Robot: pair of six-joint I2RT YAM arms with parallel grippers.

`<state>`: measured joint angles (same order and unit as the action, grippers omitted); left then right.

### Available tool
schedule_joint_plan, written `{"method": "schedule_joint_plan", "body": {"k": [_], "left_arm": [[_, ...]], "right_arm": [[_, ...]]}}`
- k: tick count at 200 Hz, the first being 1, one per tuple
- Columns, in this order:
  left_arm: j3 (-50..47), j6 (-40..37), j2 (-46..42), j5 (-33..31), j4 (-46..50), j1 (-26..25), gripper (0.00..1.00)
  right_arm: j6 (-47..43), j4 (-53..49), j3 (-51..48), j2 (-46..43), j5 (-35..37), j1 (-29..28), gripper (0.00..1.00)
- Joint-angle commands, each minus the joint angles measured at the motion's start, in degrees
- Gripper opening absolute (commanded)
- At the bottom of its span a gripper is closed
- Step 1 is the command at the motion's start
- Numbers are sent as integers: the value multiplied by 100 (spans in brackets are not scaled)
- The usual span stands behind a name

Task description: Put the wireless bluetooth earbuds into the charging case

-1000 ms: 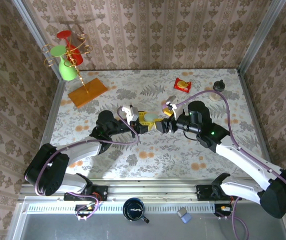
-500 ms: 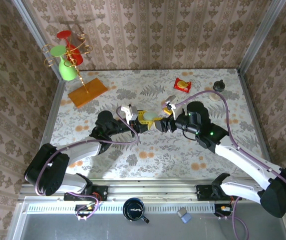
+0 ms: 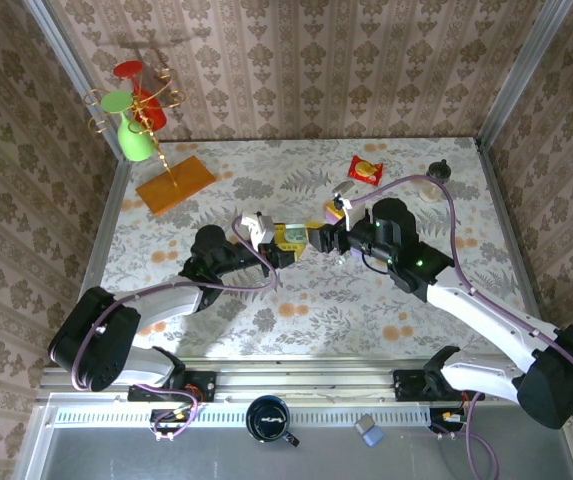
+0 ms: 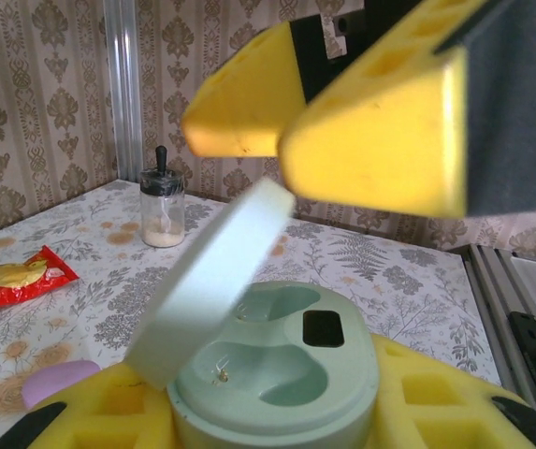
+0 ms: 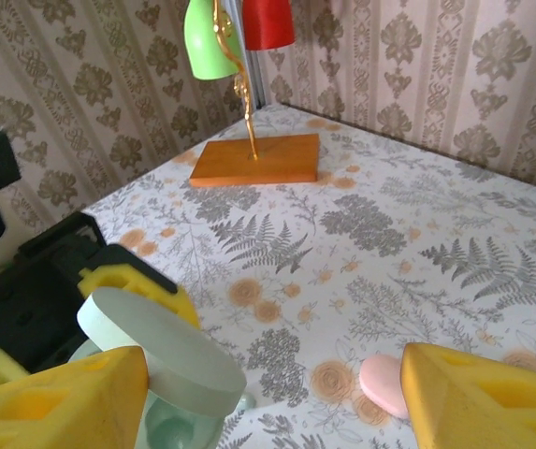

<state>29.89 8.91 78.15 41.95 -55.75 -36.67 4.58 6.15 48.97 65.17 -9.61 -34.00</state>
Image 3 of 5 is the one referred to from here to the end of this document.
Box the red snack packet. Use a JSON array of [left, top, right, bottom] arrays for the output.
[[347, 154, 385, 187]]

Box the gold rack with wooden base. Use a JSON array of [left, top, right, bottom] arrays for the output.
[[83, 42, 217, 217]]

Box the clear bottle with black cap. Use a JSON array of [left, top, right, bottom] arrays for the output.
[[418, 158, 452, 204]]

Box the floral patterned tablecloth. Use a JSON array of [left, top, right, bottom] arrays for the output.
[[68, 137, 550, 359]]

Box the green plastic wine glass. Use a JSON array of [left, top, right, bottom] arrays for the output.
[[100, 90, 156, 163]]

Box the slotted metal strip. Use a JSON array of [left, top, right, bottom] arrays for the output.
[[48, 403, 435, 427]]

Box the black mug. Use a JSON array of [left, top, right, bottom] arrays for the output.
[[244, 394, 301, 448]]

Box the black connector box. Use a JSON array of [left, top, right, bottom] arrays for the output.
[[428, 407, 467, 436], [149, 407, 195, 441]]

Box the small blue grey box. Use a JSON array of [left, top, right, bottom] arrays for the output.
[[354, 413, 386, 447]]

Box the red plastic wine glass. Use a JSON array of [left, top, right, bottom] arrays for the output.
[[113, 59, 168, 134]]

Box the grey metal shelf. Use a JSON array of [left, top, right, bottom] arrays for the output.
[[15, 392, 573, 480]]

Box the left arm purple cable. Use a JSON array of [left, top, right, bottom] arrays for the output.
[[70, 214, 281, 442]]

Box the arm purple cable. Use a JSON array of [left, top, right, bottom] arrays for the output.
[[350, 174, 573, 480], [70, 214, 281, 442]]

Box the thin black wire loop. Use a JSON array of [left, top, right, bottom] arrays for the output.
[[360, 249, 392, 275]]

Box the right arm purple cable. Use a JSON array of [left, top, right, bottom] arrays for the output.
[[350, 174, 573, 480]]

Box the aluminium side rail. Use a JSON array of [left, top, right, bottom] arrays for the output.
[[78, 157, 135, 301]]

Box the aluminium cross rail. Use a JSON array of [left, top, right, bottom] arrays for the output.
[[35, 355, 573, 404]]

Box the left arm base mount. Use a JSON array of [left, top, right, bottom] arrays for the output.
[[126, 370, 217, 404]]

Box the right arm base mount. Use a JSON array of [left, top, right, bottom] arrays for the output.
[[393, 368, 486, 403]]

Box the aluminium frame post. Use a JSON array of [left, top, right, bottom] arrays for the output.
[[474, 0, 573, 149], [21, 0, 135, 166]]

